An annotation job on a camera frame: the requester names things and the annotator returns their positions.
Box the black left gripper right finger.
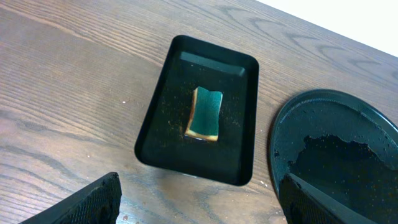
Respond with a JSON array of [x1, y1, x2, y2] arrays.
[[279, 173, 373, 223]]

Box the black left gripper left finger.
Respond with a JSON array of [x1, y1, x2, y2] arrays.
[[22, 172, 122, 224]]

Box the yellow green scrub sponge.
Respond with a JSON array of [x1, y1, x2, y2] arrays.
[[185, 86, 223, 141]]

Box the black round serving tray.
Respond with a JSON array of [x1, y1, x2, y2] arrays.
[[269, 90, 397, 223]]

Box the black rectangular water tray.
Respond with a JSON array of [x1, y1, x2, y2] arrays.
[[134, 35, 259, 186]]

